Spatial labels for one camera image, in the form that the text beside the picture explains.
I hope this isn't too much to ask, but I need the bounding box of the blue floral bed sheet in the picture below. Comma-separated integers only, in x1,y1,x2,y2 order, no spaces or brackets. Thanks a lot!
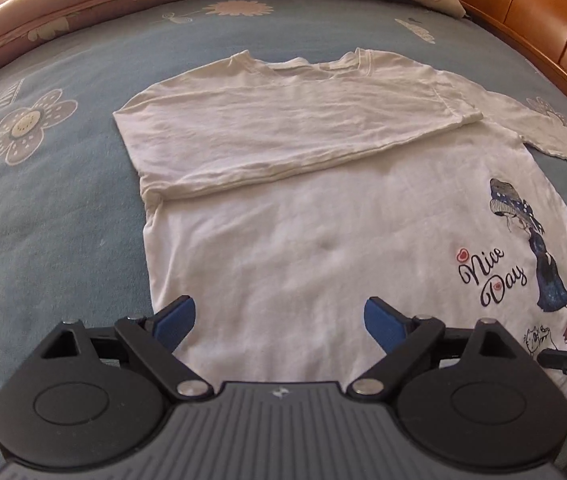
0,0,567,466

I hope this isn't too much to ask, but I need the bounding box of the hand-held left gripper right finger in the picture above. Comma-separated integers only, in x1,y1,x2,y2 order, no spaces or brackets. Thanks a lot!
347,297,511,402

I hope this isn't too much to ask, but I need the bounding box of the wooden headboard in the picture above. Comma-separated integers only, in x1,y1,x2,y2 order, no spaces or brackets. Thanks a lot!
423,0,567,136

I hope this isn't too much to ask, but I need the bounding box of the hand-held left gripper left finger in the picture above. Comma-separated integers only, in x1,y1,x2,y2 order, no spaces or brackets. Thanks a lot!
38,295,214,402

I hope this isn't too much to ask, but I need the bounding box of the white printed t-shirt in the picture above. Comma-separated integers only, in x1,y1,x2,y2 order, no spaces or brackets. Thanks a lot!
112,47,567,386

